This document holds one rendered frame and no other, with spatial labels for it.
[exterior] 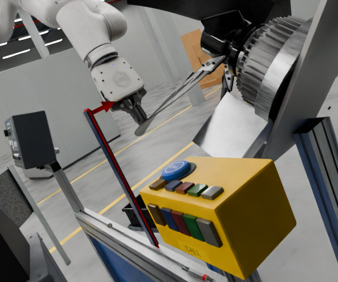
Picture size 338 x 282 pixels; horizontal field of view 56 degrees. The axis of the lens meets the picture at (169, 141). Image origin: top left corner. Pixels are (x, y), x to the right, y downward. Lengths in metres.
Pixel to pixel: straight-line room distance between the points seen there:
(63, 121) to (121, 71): 6.32
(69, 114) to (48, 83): 0.75
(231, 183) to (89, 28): 0.58
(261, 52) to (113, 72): 0.34
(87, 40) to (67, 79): 6.53
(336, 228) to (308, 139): 0.27
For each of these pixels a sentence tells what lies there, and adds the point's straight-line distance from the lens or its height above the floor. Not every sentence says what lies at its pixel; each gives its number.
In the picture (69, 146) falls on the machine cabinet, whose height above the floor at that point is 0.39.
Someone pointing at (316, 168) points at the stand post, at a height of 0.81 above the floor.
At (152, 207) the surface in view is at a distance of 0.41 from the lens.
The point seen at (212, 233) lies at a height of 1.05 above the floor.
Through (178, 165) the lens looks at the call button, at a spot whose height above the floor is 1.08.
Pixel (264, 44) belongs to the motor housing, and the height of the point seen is 1.16.
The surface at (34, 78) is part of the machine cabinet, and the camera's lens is 7.09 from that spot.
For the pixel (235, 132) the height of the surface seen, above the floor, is 1.00.
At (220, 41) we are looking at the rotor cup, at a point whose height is 1.20.
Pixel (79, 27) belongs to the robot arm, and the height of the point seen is 1.36.
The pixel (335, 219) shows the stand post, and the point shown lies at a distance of 0.99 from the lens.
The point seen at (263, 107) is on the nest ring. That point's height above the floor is 1.04.
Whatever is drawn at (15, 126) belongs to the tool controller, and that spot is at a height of 1.22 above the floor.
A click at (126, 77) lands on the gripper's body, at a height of 1.21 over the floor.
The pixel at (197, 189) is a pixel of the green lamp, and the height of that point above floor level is 1.08.
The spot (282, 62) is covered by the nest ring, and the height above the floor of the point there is 1.11.
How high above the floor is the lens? 1.22
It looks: 14 degrees down
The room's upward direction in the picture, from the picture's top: 25 degrees counter-clockwise
